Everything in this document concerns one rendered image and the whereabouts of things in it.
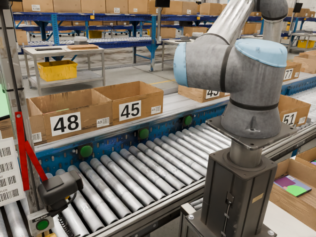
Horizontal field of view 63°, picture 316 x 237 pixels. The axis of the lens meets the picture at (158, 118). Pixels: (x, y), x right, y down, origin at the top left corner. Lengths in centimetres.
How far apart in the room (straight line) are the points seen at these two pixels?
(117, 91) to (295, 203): 129
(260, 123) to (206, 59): 25
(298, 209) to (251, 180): 43
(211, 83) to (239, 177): 31
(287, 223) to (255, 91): 67
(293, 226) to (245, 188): 43
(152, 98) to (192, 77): 89
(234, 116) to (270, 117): 10
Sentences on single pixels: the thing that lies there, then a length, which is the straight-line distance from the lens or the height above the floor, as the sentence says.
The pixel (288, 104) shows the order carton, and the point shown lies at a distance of 243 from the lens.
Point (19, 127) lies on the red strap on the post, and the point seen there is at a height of 127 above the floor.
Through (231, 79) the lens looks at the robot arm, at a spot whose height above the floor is 138.
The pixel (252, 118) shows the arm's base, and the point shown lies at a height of 127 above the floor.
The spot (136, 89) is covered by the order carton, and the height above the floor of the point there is 99.
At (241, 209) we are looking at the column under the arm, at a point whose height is 95.
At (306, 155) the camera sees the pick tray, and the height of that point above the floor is 82.
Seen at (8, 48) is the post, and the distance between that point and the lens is 72.
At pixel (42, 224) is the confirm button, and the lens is 91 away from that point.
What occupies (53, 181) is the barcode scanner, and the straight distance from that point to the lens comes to 84.
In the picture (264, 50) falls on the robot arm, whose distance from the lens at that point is 78.
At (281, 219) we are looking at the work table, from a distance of 130.
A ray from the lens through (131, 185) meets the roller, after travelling 134.
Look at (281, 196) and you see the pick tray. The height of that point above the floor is 81.
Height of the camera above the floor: 157
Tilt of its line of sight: 23 degrees down
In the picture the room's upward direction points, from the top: 2 degrees clockwise
